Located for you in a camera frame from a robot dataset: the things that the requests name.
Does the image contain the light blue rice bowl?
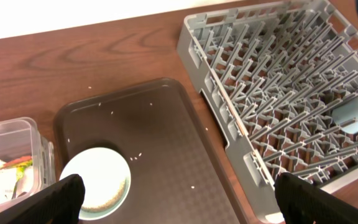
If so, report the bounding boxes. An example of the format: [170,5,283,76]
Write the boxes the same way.
[60,147,131,221]

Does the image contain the wooden chopstick in rack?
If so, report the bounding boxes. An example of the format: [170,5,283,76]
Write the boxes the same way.
[219,86,248,136]

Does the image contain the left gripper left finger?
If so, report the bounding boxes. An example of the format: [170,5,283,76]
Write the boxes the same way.
[0,174,85,224]

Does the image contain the clear plastic waste bin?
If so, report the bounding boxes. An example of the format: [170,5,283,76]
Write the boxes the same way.
[0,117,56,213]

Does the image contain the white paper napkin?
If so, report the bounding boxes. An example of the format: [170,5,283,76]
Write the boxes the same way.
[0,160,34,204]

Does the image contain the dark brown serving tray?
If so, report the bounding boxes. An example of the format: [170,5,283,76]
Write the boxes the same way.
[53,78,246,223]

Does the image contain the yellow snack wrapper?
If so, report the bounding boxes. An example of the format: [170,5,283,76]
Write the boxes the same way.
[2,156,33,199]

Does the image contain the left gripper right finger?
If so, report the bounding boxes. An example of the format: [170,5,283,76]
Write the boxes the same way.
[274,172,358,224]

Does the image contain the grey plastic dishwasher rack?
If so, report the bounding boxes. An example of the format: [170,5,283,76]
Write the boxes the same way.
[177,1,358,223]

